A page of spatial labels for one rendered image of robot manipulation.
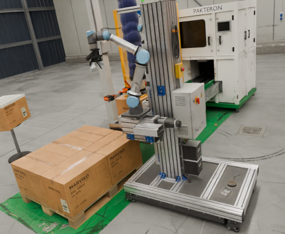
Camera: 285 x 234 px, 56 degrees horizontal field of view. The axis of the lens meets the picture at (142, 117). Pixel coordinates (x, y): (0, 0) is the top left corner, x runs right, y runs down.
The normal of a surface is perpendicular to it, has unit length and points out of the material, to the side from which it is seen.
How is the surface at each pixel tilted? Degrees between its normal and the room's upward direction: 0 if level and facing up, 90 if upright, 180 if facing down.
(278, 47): 90
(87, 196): 90
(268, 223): 0
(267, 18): 90
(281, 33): 90
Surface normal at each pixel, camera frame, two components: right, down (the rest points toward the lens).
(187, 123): -0.51, 0.36
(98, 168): 0.80, 0.11
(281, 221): -0.14, -0.93
